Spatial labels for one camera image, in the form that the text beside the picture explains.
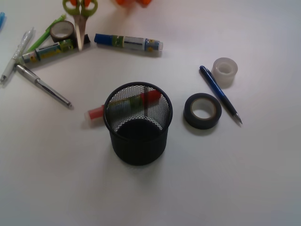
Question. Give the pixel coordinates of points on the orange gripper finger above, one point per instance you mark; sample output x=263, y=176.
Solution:
x=128, y=2

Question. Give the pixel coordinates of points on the white clear pen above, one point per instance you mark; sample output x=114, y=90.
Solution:
x=20, y=49

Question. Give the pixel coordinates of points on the blue ballpoint pen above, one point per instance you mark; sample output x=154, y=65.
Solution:
x=207, y=75

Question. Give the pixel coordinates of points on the brown tape roll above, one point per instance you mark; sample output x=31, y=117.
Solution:
x=62, y=30

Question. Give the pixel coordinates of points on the light blue object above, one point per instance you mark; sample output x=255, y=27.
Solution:
x=2, y=19

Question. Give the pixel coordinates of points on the silver metal pen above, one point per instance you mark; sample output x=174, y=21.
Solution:
x=37, y=81

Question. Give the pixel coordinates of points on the black capped marker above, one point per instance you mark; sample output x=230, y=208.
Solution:
x=39, y=54

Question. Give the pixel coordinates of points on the red capped marker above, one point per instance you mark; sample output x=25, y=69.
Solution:
x=94, y=115

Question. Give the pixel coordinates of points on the black mesh pen holder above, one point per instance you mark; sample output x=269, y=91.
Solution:
x=137, y=116

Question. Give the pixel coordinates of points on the green handled scissors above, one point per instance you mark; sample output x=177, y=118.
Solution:
x=80, y=10

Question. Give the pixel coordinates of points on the clear tape roll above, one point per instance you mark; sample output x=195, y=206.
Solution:
x=224, y=70

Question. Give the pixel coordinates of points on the green pen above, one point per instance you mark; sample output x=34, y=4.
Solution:
x=45, y=35

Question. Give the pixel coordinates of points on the blue capped marker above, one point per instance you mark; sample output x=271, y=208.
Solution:
x=134, y=43

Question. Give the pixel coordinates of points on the black electrical tape roll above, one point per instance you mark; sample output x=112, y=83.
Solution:
x=202, y=111

